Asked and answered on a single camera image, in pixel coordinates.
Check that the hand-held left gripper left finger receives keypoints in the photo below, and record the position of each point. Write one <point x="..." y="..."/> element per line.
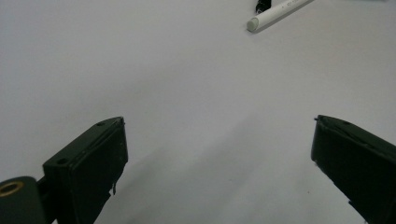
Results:
<point x="90" y="161"/>

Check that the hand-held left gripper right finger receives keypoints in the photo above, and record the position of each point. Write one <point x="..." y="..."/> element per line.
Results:
<point x="358" y="161"/>

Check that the white pen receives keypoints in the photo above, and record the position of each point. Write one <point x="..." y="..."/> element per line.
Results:
<point x="274" y="14"/>

